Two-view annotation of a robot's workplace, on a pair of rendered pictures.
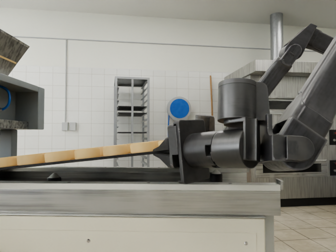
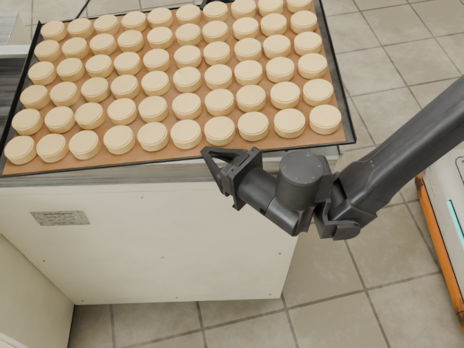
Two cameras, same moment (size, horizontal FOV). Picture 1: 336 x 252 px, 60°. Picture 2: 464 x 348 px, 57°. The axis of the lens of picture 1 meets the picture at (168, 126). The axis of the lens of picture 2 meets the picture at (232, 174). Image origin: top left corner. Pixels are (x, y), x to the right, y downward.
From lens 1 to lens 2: 0.56 m
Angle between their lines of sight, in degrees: 59
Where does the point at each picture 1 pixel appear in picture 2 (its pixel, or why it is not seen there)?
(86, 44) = not seen: outside the picture
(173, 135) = (226, 183)
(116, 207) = (164, 174)
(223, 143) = (278, 220)
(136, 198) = (184, 168)
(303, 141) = (352, 229)
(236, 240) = not seen: hidden behind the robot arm
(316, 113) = (375, 200)
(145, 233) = (197, 191)
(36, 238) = (88, 197)
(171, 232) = not seen: hidden behind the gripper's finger
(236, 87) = (298, 190)
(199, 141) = (255, 199)
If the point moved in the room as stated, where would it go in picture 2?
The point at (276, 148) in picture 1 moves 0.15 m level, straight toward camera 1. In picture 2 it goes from (325, 233) to (306, 339)
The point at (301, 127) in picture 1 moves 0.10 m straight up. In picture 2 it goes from (356, 213) to (376, 172)
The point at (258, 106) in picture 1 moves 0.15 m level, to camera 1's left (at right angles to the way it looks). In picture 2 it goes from (320, 192) to (207, 200)
